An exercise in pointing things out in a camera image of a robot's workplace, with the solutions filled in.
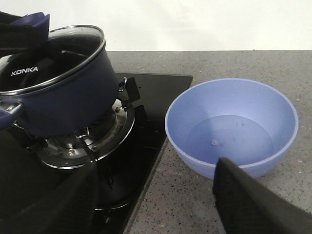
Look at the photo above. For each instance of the dark blue cooking pot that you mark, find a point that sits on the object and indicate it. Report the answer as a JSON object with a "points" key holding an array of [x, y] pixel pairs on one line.
{"points": [[66, 106]]}

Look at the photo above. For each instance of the light blue plastic bowl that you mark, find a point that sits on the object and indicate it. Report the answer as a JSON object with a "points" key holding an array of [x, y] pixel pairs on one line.
{"points": [[246, 121]]}

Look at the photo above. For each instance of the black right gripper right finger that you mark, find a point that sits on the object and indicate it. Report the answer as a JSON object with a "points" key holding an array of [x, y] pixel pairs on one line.
{"points": [[247, 207]]}

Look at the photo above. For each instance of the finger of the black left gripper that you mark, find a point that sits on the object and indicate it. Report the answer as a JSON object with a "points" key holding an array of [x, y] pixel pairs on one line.
{"points": [[21, 33], [46, 63]]}

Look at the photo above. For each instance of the black pot support grate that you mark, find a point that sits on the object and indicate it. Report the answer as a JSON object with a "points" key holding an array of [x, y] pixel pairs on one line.
{"points": [[92, 143]]}

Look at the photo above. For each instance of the black glass gas stove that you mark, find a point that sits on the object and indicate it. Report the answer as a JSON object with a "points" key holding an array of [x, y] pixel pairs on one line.
{"points": [[25, 179]]}

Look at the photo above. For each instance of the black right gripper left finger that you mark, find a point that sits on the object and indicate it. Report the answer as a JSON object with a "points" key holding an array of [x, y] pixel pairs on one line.
{"points": [[69, 209]]}

